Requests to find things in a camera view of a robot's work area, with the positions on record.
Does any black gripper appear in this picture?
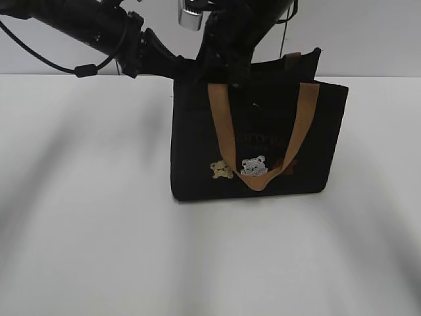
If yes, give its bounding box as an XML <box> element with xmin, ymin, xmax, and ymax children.
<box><xmin>193</xmin><ymin>0</ymin><xmax>296</xmax><ymax>84</ymax></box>

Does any black tote bag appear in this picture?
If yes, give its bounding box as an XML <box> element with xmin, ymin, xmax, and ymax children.
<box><xmin>170</xmin><ymin>48</ymin><xmax>349</xmax><ymax>201</ymax></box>

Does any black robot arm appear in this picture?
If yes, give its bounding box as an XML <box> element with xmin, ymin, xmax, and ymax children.
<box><xmin>1</xmin><ymin>0</ymin><xmax>298</xmax><ymax>85</ymax></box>

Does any silver metal cylinder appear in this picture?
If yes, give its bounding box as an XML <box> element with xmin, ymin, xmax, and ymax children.
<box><xmin>178</xmin><ymin>0</ymin><xmax>203</xmax><ymax>32</ymax></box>

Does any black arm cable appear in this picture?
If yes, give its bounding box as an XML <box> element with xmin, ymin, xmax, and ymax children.
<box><xmin>0</xmin><ymin>19</ymin><xmax>128</xmax><ymax>78</ymax></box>

